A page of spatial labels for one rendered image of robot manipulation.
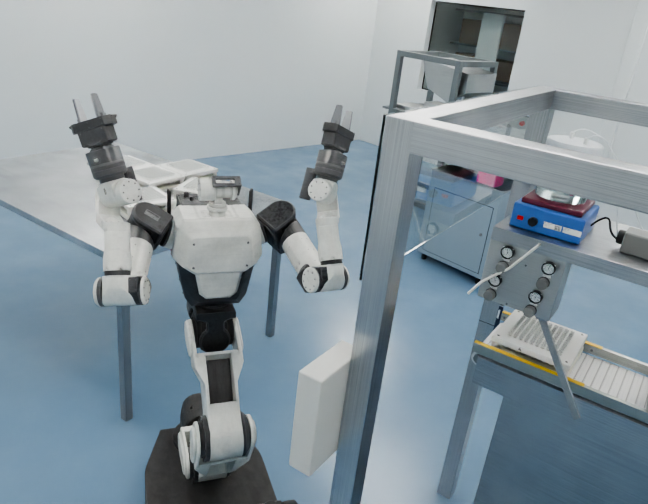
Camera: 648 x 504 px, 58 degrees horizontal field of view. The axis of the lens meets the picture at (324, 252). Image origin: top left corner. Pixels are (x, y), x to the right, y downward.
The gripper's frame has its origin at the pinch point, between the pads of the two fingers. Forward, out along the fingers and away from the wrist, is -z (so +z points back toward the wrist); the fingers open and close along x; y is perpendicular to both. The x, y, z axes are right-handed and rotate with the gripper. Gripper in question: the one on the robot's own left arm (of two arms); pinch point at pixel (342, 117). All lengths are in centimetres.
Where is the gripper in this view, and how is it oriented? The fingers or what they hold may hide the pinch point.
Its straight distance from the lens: 180.6
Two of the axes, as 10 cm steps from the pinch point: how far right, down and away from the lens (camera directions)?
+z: -2.5, 9.7, 0.2
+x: -5.8, -1.3, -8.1
